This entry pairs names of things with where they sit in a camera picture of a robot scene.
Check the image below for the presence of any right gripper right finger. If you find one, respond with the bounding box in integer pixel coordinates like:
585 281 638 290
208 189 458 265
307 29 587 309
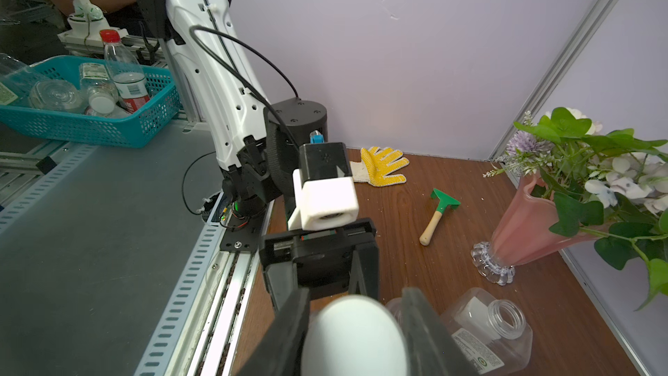
400 287 478 376

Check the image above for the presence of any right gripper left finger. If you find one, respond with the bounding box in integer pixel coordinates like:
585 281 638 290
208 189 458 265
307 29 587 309
238 288 311 376

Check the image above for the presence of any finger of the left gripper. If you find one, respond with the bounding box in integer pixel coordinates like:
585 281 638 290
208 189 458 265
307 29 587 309
348 247 380 300
263 263 297 313

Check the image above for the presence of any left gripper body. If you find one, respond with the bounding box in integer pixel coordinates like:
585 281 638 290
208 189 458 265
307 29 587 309
259 218 379 298

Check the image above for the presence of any white cap small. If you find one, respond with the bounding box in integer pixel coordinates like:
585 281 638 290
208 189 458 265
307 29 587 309
300 295 409 376

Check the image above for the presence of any round clear bottle front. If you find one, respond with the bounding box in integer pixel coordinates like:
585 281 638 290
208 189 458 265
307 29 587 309
385 297 403 326

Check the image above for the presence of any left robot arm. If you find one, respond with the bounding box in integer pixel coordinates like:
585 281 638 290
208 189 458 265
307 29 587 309
137 0 379 309

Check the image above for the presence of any square clear bottle with label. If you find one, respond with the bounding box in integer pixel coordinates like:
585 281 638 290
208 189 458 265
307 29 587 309
441 287 533 375

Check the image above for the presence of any red capped bottle in basket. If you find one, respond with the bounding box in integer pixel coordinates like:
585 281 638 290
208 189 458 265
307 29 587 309
99 29 150 113

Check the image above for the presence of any yellow work glove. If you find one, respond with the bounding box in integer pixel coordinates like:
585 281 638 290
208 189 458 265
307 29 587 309
351 146 410 187

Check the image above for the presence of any teal plastic basket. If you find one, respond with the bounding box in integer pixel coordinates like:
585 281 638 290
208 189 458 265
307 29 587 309
1 53 180 148

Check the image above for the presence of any pink vase with flowers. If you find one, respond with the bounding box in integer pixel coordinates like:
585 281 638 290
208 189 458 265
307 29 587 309
471 107 667 300

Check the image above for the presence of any clear jar in basket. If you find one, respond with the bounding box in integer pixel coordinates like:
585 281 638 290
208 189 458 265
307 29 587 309
79 63 118 116

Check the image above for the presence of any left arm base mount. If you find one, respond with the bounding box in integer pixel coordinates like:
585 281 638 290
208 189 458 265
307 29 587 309
216 202 273 253

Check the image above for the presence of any green scraper wooden handle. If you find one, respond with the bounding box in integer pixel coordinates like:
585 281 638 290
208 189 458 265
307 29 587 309
419 188 461 246

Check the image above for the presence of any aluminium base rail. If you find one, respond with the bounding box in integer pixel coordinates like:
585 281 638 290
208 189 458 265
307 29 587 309
135 196 259 375

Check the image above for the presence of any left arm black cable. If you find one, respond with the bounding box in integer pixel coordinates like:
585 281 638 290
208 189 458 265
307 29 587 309
189 24 301 147

